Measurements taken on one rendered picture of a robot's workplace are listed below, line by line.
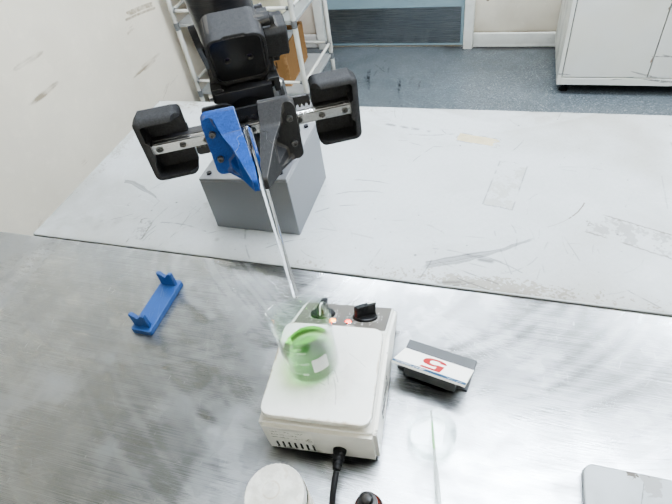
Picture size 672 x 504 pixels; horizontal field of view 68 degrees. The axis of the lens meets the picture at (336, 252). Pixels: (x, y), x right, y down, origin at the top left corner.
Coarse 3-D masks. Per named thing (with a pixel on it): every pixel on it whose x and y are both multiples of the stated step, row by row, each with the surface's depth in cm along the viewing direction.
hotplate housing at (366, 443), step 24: (384, 336) 60; (384, 360) 58; (384, 384) 57; (384, 408) 58; (264, 432) 57; (288, 432) 54; (312, 432) 53; (336, 432) 53; (360, 432) 52; (336, 456) 54; (360, 456) 55
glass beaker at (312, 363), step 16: (288, 304) 53; (304, 304) 54; (320, 304) 52; (272, 320) 52; (288, 320) 54; (304, 320) 56; (320, 320) 55; (288, 336) 56; (320, 336) 49; (288, 352) 50; (304, 352) 50; (320, 352) 51; (336, 352) 54; (288, 368) 54; (304, 368) 52; (320, 368) 52; (304, 384) 54
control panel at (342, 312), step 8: (328, 304) 69; (336, 304) 69; (336, 312) 66; (344, 312) 66; (352, 312) 66; (376, 312) 66; (384, 312) 66; (336, 320) 63; (344, 320) 64; (352, 320) 64; (376, 320) 64; (384, 320) 64; (376, 328) 61; (384, 328) 61
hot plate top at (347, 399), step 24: (336, 336) 58; (360, 336) 58; (360, 360) 56; (288, 384) 55; (336, 384) 54; (360, 384) 54; (264, 408) 53; (288, 408) 53; (312, 408) 52; (336, 408) 52; (360, 408) 52
